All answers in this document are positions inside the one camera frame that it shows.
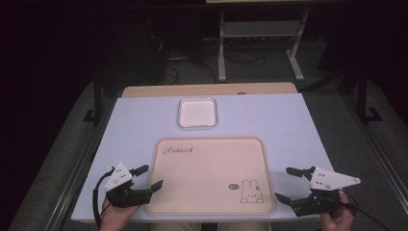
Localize white metal stand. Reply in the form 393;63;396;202
217;9;311;83

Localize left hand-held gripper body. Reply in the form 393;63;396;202
102;162;153;209

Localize black floor cables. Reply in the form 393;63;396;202
146;17;268;86

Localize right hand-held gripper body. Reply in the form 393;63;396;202
292;167;362;218

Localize aluminium floor rail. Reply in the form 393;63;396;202
43;95;117;231
342;94;408;206

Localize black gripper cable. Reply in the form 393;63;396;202
91;167;115;229
339;188;393;231

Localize square white dish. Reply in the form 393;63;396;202
176;95;218;129

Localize black metal stand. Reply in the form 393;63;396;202
82;68;104;125
356;66;385;125

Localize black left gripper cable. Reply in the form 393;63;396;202
91;167;115;229

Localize person's right hand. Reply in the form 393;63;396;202
319;192;356;231

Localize person's left hand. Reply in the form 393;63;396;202
99;197;140;231

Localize pink tray with rabbit print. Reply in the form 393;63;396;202
144;136;277;217

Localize wooden desk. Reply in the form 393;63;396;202
121;82;298;98

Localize white table board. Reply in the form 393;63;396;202
70;92;335;223

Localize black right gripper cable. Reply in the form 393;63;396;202
339;188;393;231

